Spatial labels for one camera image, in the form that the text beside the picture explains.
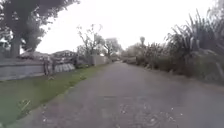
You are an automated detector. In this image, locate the bare branched tree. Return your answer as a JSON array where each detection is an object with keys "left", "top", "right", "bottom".
[{"left": 76, "top": 23, "right": 105, "bottom": 58}]

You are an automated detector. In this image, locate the row of flax bushes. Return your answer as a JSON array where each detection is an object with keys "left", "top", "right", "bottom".
[{"left": 121, "top": 9, "right": 224, "bottom": 85}]

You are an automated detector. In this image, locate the house with dark roof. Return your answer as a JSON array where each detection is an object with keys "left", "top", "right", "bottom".
[{"left": 49, "top": 49, "right": 78, "bottom": 65}]

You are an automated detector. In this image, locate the grey asphalt road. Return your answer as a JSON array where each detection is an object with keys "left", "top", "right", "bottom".
[{"left": 6, "top": 61, "right": 224, "bottom": 128}]

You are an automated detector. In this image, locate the green grass verge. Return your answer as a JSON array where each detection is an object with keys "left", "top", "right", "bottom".
[{"left": 0, "top": 63, "right": 110, "bottom": 128}]

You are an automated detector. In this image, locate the large dark tree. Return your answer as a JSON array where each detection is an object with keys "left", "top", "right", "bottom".
[{"left": 0, "top": 0, "right": 81, "bottom": 60}]

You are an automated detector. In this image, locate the pale fence wall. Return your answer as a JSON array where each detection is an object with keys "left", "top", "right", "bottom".
[{"left": 89, "top": 54, "right": 110, "bottom": 66}]

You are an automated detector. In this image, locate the low grey wall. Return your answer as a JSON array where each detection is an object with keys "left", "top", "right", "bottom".
[{"left": 0, "top": 57, "right": 77, "bottom": 83}]

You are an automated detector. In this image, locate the round leafy tree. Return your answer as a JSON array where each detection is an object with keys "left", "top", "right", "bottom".
[{"left": 101, "top": 37, "right": 123, "bottom": 60}]

